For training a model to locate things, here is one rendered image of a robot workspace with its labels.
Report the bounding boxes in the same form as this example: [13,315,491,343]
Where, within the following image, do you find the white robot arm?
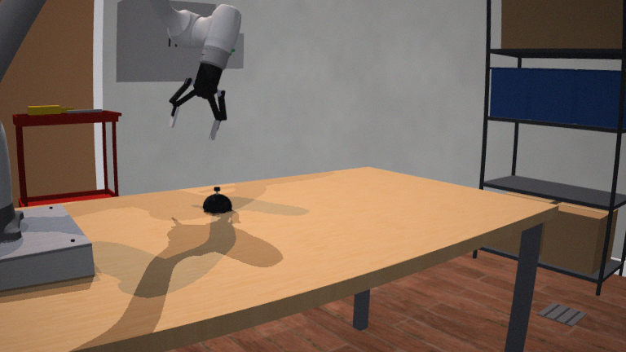
[0,0,241,240]

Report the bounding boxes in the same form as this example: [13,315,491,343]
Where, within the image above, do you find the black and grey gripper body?
[193,63,223,99]

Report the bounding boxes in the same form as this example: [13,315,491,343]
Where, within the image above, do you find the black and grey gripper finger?
[169,78,205,128]
[208,89,227,140]

